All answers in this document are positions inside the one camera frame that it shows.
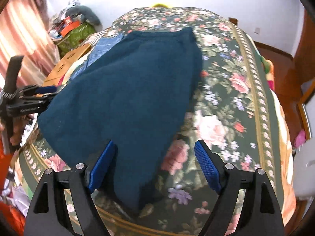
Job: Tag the floral green bedspread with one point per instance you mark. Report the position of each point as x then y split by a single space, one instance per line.
234 113

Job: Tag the orange cream blanket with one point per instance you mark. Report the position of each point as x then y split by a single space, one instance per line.
285 147

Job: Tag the green floral storage box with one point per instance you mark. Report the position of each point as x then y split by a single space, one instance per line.
74 38

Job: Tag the grey plush pillow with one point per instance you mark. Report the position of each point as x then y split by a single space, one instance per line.
85 12

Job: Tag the folded blue denim jeans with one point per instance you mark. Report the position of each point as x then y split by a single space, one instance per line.
102 46

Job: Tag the dark teal fleece pants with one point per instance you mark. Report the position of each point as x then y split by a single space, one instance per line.
137 95

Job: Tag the orange box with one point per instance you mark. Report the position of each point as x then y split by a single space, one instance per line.
69 28

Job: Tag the pink orange curtain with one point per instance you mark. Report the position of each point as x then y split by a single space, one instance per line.
24 25

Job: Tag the person's left hand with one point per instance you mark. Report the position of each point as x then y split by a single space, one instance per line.
19 124

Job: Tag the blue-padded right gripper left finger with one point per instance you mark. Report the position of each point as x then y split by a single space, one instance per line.
48 214

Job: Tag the wooden door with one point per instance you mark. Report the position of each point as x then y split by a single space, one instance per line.
304 57

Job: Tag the white suitcase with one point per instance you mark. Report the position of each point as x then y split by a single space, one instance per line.
303 177

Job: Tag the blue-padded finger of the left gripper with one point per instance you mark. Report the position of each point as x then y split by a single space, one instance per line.
39 94

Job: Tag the yellow curved pillow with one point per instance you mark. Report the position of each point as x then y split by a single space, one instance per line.
160 5

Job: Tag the pink slipper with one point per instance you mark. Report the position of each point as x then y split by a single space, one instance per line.
300 139

